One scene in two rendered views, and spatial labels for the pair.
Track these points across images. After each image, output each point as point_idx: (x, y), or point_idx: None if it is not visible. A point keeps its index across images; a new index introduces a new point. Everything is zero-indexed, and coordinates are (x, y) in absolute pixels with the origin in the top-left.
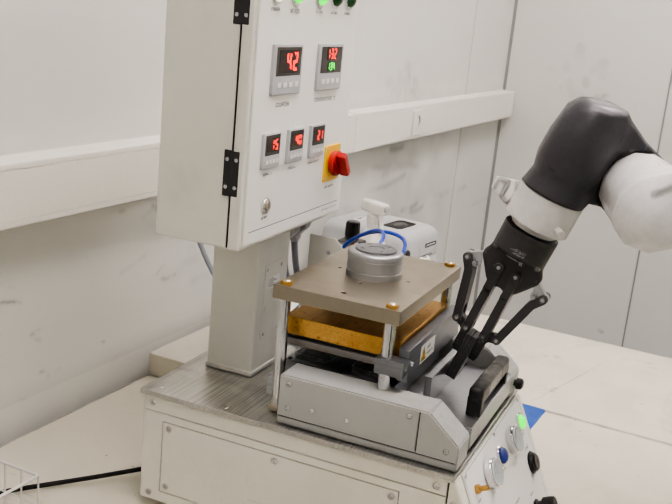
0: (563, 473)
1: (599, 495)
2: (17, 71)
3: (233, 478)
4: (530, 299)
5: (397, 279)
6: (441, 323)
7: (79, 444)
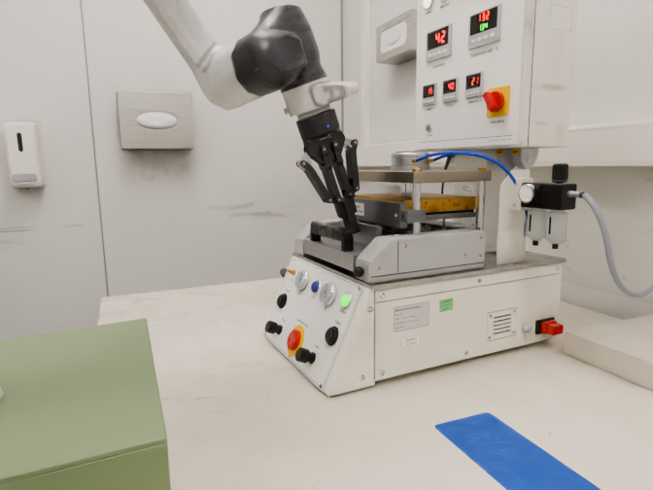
0: (368, 436)
1: (312, 433)
2: None
3: None
4: (313, 168)
5: (392, 169)
6: (371, 200)
7: None
